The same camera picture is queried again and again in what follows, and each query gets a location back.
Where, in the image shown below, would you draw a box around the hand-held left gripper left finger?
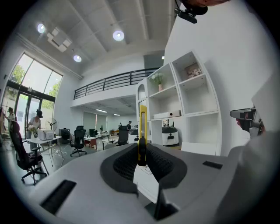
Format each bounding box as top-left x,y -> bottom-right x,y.
100,143 -> 139,195

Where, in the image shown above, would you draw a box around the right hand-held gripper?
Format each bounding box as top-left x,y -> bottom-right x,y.
229,107 -> 263,139

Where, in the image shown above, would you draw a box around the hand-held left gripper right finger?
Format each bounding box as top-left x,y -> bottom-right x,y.
145,143 -> 188,189

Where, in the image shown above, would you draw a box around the black office chair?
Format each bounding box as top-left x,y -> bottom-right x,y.
69,125 -> 88,157
8,120 -> 48,185
117,125 -> 130,146

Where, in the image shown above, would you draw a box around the white rounded robot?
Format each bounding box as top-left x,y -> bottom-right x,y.
161,126 -> 180,147
128,128 -> 140,144

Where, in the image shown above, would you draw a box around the white shelf unit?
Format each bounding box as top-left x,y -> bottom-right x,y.
135,51 -> 222,156

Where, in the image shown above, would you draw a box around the black box cabinet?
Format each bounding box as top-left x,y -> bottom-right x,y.
58,128 -> 71,144

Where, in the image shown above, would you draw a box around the small picture box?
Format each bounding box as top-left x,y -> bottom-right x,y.
184,63 -> 202,80

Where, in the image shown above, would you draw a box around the white folding table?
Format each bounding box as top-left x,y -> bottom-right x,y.
25,135 -> 64,173

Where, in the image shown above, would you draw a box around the black standing fan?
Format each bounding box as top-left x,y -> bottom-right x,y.
45,117 -> 58,132

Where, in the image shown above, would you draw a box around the white microwave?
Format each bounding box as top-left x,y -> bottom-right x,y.
37,129 -> 55,141

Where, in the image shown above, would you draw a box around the black balcony railing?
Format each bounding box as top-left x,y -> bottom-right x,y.
73,68 -> 158,100

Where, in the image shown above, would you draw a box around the white flowers in pink vase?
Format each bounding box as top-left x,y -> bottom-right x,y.
148,73 -> 165,92

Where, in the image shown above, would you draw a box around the white flowers in clear vase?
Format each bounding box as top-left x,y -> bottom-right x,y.
28,124 -> 38,140

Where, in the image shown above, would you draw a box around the large glass window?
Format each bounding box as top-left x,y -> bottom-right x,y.
1,52 -> 63,134

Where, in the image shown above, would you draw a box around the white ceiling air conditioner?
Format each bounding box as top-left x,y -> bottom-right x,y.
46,27 -> 72,53

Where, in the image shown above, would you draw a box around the beige ring binder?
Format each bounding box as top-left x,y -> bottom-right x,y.
153,110 -> 182,120

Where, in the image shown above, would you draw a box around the black head-worn camera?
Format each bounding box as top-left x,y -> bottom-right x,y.
174,0 -> 208,24

